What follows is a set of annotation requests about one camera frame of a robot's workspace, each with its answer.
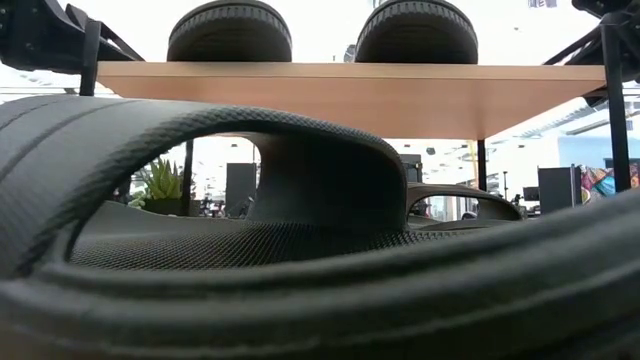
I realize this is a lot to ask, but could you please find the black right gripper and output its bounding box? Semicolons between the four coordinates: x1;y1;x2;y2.
571;0;640;109

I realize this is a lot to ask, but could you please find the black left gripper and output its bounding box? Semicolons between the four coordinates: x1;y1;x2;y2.
0;0;134;75

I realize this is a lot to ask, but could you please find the dark grey rubber slide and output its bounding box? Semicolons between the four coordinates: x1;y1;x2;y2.
166;0;294;63
353;0;480;65
0;94;640;360
405;182;524;232

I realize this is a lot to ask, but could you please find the wooden shelf with black frame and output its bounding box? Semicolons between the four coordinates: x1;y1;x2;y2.
78;12;632;218

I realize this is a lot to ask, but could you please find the colourful patterned cloth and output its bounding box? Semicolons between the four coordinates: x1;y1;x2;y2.
579;163;640;204

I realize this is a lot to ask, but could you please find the black box cabinet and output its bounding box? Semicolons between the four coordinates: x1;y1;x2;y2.
537;165;582;215

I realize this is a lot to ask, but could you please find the green succulent plant in pot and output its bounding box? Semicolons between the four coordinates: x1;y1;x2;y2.
125;156;201;217

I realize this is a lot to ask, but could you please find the tall black cabinet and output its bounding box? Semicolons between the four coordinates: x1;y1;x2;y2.
225;162;258;219

